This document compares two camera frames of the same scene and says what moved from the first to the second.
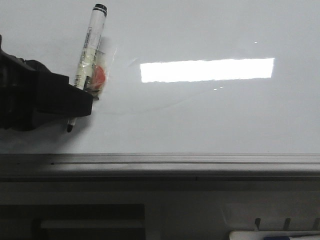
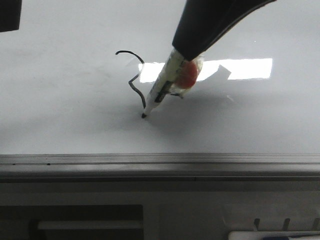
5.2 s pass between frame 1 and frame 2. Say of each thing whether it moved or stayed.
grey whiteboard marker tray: stayed
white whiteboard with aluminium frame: stayed
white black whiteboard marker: moved
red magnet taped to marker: moved
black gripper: moved
